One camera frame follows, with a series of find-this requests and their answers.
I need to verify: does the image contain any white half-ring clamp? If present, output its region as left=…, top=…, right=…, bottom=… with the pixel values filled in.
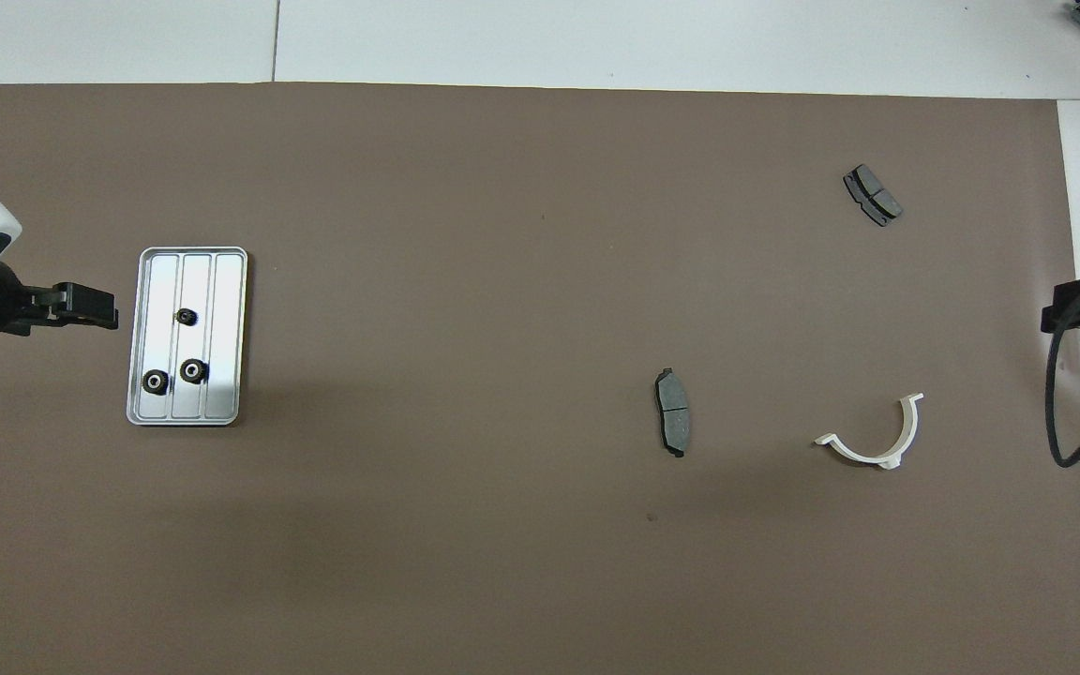
left=814, top=393, right=925, bottom=470

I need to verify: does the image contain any brown table mat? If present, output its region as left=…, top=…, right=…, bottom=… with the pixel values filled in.
left=0, top=82, right=1080, bottom=675

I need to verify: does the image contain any long grey brake pad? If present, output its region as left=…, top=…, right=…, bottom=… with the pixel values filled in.
left=654, top=367, right=692, bottom=458

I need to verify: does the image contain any short grey brake pad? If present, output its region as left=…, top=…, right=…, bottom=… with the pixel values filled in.
left=843, top=164, right=904, bottom=228

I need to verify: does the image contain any silver metal tray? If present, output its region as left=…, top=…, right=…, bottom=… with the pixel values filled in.
left=126, top=247, right=249, bottom=428

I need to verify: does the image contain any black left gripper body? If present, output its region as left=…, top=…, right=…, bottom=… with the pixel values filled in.
left=0, top=261, right=69, bottom=340

